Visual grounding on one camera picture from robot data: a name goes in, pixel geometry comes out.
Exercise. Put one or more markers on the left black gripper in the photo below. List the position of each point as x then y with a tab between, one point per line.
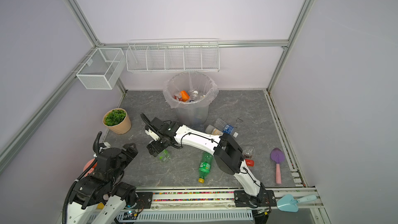
133	152

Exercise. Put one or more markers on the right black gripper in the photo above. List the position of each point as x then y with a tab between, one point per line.
154	148

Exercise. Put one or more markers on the lime green label bottle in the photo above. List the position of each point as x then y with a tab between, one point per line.
164	156

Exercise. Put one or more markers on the green soda bottle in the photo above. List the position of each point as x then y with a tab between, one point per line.
205	166

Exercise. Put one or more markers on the orange label bottle yellow cap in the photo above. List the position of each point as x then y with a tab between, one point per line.
184	96

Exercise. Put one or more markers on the red cap clear bottle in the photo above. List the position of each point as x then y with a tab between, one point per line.
177	96

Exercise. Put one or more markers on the blue label white cap bottle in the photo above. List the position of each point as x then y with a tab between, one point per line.
194	96

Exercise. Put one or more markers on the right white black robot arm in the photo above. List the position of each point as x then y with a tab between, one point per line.
227	153

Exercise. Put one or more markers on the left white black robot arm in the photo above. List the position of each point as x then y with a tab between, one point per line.
86	192

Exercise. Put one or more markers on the grey mesh waste bin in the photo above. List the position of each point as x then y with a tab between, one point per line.
194	116

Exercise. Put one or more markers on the clear plastic bin liner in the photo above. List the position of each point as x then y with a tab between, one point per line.
189	81

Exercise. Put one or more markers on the green plant in beige pot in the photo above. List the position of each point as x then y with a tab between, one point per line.
117	120

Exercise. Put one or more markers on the pink round toy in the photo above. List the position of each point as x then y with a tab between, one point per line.
92	168

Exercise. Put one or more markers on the frosted bottle yellow label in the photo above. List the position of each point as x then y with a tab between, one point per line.
213	131

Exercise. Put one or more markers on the clear bottle blue label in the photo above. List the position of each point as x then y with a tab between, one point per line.
226	128

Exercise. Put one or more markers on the purple pink toy shovel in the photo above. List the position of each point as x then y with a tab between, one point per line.
278	156

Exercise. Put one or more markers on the teal toy shovel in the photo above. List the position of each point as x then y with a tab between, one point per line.
289	204

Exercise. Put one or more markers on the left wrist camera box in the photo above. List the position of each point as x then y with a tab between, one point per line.
104	145

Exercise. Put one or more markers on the aluminium rail with beads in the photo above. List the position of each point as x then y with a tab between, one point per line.
213	198

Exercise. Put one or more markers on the white mesh wall basket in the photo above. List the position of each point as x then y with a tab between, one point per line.
102	69

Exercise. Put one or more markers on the white wire wall rack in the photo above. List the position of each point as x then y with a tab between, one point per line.
173	55

